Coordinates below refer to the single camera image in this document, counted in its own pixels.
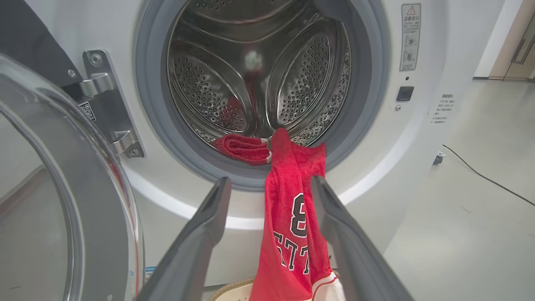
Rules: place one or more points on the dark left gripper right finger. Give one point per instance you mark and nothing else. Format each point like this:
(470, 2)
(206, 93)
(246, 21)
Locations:
(355, 259)

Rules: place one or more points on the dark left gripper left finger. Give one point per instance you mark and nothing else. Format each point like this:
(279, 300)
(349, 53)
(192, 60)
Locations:
(196, 251)

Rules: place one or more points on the red basketball jersey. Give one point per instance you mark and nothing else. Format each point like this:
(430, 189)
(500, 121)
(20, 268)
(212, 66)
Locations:
(288, 188)

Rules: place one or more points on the black glass washing machine door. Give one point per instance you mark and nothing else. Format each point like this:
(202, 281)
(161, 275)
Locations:
(92, 209)

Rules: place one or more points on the cream perforated laundry basket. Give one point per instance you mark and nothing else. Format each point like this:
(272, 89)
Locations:
(234, 290)

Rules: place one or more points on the white front-load washing machine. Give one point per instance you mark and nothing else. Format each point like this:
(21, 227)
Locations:
(418, 146)

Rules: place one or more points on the grey rubber door gasket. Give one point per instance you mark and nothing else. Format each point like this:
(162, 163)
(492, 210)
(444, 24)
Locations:
(152, 108)

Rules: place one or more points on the steel washing drum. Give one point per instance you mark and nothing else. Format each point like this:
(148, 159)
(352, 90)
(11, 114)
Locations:
(209, 83)

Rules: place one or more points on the black door latch socket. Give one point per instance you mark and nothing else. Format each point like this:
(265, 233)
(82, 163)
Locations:
(405, 93)

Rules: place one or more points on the metal door hinge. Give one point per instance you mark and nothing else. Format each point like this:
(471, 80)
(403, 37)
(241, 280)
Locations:
(104, 96)

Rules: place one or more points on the wooden room door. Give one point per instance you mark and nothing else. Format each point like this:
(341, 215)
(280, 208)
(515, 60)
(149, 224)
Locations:
(514, 46)

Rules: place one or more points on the blue energy label sticker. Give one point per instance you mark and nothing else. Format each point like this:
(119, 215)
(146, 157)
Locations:
(149, 272)

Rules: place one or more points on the small printed text label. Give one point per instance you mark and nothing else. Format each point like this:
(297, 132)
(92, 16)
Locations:
(442, 108)

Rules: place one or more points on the small QR code sticker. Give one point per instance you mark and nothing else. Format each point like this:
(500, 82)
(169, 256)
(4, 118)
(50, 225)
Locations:
(87, 111)

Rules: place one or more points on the grey warning label sticker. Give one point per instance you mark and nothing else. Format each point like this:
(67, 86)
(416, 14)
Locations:
(410, 37)

